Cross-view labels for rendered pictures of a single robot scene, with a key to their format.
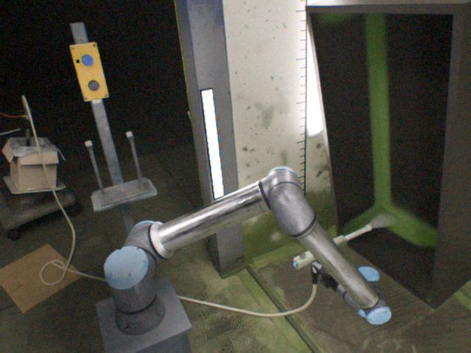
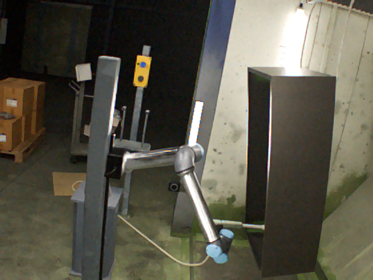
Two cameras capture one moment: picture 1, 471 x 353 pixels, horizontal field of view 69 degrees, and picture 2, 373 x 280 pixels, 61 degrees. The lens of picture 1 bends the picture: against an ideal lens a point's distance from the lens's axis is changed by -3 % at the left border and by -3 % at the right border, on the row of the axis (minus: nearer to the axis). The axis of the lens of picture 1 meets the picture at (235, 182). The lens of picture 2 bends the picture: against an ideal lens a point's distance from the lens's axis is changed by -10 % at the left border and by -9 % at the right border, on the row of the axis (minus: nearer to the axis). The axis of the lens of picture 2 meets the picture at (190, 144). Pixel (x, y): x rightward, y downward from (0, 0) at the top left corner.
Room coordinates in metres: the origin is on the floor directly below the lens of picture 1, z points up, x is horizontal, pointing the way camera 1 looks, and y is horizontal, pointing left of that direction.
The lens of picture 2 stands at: (-0.82, -0.86, 1.70)
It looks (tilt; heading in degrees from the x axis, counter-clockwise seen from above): 16 degrees down; 21
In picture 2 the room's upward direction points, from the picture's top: 10 degrees clockwise
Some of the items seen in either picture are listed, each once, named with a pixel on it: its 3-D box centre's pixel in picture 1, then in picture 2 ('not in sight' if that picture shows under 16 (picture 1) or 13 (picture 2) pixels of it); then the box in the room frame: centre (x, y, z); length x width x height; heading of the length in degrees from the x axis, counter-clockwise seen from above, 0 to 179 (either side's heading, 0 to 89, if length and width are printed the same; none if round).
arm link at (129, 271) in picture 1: (130, 276); not in sight; (0.95, 0.40, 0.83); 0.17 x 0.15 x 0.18; 175
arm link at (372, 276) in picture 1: (366, 284); (224, 240); (1.03, -0.50, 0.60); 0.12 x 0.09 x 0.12; 175
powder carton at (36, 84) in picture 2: not in sight; (31, 95); (2.66, 3.04, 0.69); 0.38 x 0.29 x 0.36; 30
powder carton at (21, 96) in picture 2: not in sight; (18, 99); (2.28, 2.88, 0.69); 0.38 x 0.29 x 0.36; 26
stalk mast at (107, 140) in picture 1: (116, 177); (133, 137); (1.79, 0.68, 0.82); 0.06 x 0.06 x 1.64; 24
